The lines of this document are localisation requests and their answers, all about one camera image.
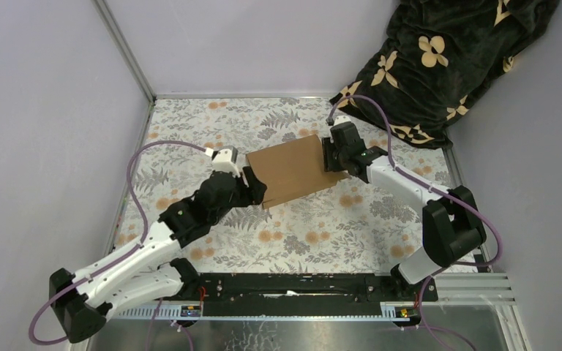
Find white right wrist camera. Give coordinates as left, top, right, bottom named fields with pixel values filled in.
left=326, top=115, right=351, bottom=127

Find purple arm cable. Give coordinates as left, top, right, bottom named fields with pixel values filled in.
left=326, top=94, right=505, bottom=351
left=28, top=140, right=214, bottom=351

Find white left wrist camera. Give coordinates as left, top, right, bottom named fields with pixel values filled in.
left=205, top=146, right=241, bottom=178

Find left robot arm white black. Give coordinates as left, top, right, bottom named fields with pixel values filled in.
left=49, top=167, right=267, bottom=344

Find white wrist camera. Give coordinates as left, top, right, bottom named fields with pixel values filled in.
left=326, top=115, right=351, bottom=127
left=205, top=146, right=241, bottom=178

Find aluminium frame rails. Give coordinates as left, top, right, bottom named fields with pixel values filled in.
left=84, top=271, right=517, bottom=321

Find brown cardboard box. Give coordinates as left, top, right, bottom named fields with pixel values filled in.
left=246, top=135, right=347, bottom=209

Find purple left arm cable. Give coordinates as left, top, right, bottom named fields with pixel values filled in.
left=28, top=140, right=214, bottom=351

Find black floral blanket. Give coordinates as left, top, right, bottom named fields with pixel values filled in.
left=331, top=0, right=558, bottom=149

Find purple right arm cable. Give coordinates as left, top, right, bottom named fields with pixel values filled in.
left=326, top=94, right=505, bottom=351

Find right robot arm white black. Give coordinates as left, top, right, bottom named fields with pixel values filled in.
left=322, top=116, right=487, bottom=301

